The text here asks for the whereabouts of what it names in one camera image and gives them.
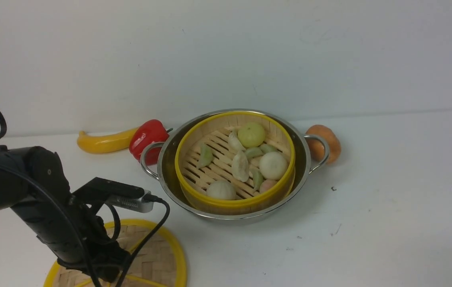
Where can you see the white dumpling upper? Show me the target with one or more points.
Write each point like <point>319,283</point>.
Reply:
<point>234,142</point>

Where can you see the red bell pepper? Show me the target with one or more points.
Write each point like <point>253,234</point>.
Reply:
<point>148,133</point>

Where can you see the yellow rimmed bamboo steamer basket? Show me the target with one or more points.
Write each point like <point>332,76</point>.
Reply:
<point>214,131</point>

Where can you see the green dumpling lower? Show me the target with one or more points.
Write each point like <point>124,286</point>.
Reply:
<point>258,179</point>

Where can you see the yellow banana-shaped squash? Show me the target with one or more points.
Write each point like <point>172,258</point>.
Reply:
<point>105,144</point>

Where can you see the yellow-green round bun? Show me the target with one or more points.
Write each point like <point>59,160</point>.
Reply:
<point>251,134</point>

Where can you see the green dumpling centre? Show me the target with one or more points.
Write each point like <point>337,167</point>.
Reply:
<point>253,152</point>

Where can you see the orange round fruit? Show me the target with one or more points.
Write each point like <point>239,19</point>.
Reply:
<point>316,148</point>

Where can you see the green dumpling left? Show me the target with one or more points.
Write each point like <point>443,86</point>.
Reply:
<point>206,156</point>

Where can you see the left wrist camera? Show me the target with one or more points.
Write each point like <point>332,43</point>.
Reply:
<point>100,191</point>

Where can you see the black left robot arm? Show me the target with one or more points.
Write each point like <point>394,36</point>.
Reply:
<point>34,186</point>

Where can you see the stainless steel two-handled pot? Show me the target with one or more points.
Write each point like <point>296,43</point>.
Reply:
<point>158,161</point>

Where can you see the white dumpling centre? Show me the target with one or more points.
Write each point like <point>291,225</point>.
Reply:
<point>240,167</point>

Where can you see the pink dumpling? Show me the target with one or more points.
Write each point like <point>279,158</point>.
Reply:
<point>266,185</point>

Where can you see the green dumpling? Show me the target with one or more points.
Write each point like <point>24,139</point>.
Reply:
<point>206,156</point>
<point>253,152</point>
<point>258,179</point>
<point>266,148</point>

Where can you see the white round bun near edge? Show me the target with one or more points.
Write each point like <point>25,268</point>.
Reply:
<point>221,190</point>

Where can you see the green dumpling right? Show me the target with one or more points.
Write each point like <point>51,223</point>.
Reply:
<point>266,148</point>

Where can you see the yellow woven bamboo steamer lid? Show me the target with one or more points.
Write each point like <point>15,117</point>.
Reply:
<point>160,263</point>

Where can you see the white dumpling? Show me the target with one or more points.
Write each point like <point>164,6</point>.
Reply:
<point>240,167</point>
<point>234,142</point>

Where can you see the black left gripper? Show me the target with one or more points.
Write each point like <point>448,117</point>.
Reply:
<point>81,236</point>

